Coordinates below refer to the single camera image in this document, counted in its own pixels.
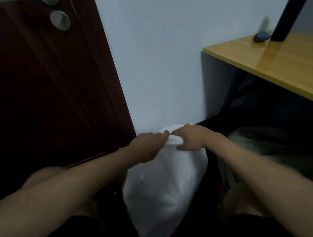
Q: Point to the person's left hand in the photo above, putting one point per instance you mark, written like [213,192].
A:
[146,146]

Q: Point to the person's right hand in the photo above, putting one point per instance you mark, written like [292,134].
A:
[195,139]

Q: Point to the white bag with red print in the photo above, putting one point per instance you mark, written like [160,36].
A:
[163,190]

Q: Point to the grey woven sack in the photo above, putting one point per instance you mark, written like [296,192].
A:
[264,146]

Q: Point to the person's right forearm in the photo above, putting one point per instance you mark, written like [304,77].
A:
[264,185]

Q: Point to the person's left forearm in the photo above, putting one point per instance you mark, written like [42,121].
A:
[61,195]

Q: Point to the person's right leg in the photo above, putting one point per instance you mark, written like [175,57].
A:
[242,202]

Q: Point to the person's leg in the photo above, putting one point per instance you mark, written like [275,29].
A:
[242,202]
[41,174]

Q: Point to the person's left leg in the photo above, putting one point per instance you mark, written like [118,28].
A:
[41,174]

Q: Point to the dark brown wooden door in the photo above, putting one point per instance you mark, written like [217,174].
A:
[105,68]

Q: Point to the black shorts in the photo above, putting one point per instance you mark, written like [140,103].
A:
[97,227]

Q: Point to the yellow wooden desk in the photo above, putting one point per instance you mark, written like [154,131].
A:
[276,61]

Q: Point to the small dark round case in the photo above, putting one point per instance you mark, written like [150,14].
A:
[261,36]

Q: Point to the black cylindrical bottle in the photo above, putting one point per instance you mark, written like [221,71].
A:
[286,22]

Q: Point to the silver thumb-turn lock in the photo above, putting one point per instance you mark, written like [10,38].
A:
[60,20]

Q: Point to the silver door latch plate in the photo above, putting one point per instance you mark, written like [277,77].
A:
[74,9]

